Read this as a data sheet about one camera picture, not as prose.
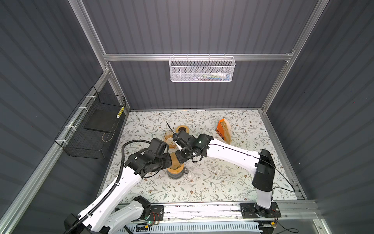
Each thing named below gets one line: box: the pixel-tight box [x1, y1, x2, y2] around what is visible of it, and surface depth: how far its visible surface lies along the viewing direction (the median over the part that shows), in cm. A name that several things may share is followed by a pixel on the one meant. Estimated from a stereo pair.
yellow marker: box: [116, 105, 126, 119], surface depth 85 cm
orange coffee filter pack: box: [215, 117, 232, 145], surface depth 101 cm
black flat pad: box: [84, 109, 121, 134], surface depth 76 cm
